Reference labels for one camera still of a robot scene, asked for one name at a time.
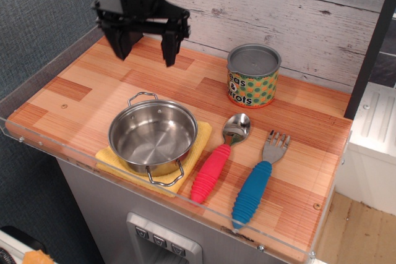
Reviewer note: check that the orange object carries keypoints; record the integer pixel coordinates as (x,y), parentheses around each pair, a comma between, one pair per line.
(37,257)

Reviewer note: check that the clear acrylic guard rail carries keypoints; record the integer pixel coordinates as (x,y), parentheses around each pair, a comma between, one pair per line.
(66,110)

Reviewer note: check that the yellow folded cloth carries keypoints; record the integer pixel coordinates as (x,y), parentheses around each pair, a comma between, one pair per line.
(110,163)

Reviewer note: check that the stainless steel pot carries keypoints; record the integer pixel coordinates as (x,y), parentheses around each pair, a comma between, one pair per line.
(153,137)

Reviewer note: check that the white cabinet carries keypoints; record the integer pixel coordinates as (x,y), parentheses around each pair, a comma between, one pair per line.
(367,170)

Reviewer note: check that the silver dispenser panel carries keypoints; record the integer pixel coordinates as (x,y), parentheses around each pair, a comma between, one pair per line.
(154,243)

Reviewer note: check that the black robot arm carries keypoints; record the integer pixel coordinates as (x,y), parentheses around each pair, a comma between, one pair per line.
(124,22)

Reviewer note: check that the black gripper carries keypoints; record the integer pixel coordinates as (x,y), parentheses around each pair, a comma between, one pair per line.
(124,21)

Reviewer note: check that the blue handled fork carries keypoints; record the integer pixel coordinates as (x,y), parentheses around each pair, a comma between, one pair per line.
(249,197)

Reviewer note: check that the peas and carrots tin can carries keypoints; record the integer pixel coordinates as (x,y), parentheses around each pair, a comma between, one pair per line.
(252,71)

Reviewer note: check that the black vertical post right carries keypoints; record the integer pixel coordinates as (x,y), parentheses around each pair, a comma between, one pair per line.
(372,52)

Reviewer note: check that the red handled spoon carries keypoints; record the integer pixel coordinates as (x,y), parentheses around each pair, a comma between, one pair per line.
(235,131)

